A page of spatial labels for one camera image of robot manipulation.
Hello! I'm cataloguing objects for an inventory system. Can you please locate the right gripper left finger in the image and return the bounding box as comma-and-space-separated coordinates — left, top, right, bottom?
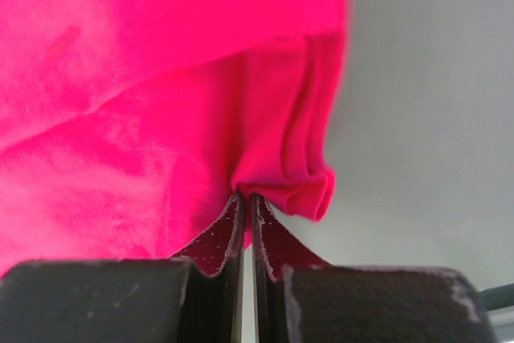
1, 193, 245, 343

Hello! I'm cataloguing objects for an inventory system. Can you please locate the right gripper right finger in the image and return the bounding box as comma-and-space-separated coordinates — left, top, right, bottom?
251, 195, 496, 342

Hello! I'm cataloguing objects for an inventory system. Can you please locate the magenta t shirt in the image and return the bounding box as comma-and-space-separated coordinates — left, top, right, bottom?
1, 0, 349, 271

